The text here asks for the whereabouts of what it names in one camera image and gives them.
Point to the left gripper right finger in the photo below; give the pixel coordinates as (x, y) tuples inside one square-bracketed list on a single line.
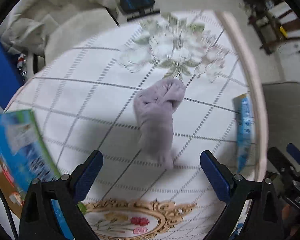
[(263, 220)]

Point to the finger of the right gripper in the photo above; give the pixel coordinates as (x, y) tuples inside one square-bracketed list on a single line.
[(280, 161), (294, 152)]

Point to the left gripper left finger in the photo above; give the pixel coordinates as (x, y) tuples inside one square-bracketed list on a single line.
[(50, 209)]

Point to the person's hand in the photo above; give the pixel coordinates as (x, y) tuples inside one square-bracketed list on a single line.
[(289, 217)]

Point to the grey chair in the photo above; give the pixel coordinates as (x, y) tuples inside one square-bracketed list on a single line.
[(283, 109)]

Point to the light blue narrow packet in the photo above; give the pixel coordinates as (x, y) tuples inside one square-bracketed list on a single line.
[(244, 121)]

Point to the brown cardboard box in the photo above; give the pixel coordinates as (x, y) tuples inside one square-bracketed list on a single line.
[(23, 151)]

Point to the dark wooden shelf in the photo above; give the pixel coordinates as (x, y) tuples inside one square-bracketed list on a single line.
[(276, 26)]

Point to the lavender fuzzy cloth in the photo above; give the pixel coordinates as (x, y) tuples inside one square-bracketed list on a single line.
[(153, 109)]

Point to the blue flat board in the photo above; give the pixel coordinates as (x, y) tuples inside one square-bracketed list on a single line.
[(10, 79)]

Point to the white puffy jacket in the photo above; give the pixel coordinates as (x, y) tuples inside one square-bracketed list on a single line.
[(31, 22)]

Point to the beige sofa chair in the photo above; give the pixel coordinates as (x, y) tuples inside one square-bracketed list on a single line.
[(74, 31)]

